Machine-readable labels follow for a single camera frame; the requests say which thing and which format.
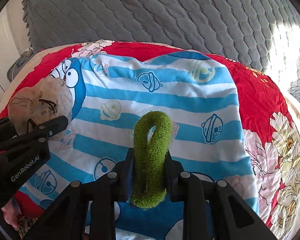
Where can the red floral blanket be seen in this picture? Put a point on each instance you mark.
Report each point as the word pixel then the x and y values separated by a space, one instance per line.
pixel 255 92

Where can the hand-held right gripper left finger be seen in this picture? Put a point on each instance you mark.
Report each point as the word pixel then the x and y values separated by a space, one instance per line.
pixel 122 180

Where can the leopard print hair scrunchie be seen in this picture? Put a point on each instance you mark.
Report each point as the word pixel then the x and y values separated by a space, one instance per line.
pixel 26 227

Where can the grey quilted pillow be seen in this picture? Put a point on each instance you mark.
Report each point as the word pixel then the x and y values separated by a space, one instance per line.
pixel 140 10

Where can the beige sock with face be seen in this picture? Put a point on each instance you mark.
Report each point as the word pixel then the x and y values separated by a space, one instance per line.
pixel 35 100

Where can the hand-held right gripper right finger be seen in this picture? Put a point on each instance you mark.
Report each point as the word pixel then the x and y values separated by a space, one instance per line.
pixel 175 180

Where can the blue striped printed cloth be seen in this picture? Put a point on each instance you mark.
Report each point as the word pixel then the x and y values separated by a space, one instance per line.
pixel 165 97

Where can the person's left hand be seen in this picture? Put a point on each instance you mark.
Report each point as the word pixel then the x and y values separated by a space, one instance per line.
pixel 9 213

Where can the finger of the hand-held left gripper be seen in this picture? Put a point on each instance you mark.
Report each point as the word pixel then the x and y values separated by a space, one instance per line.
pixel 52 128
pixel 2 131

